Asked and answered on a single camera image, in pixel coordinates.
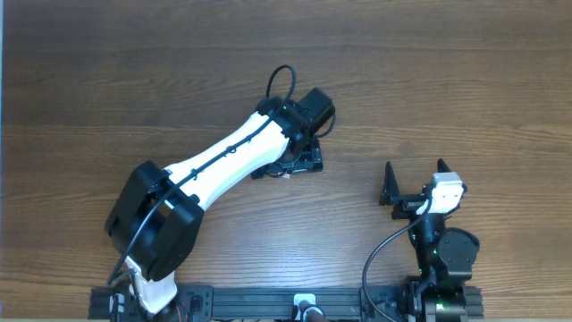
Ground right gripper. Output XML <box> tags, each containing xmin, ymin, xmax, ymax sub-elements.
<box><xmin>379</xmin><ymin>157</ymin><xmax>453</xmax><ymax>221</ymax></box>

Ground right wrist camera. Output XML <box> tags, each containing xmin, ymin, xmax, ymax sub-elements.
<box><xmin>415</xmin><ymin>171</ymin><xmax>467</xmax><ymax>216</ymax></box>

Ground mounting rail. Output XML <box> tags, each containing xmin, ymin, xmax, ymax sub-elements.
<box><xmin>88</xmin><ymin>284</ymin><xmax>485</xmax><ymax>322</ymax></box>

